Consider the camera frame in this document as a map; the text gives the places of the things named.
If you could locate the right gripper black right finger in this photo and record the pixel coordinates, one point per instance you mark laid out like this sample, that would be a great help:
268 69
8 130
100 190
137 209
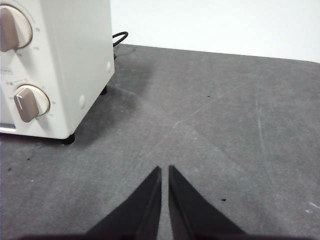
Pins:
192 215

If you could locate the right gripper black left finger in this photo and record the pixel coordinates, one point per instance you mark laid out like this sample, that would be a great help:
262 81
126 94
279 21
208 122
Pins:
137 215

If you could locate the beige oven knob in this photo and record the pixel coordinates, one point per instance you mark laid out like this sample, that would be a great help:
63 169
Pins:
15 27
27 105

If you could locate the white Toshiba toaster oven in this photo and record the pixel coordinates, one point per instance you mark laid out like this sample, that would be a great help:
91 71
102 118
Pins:
75 50

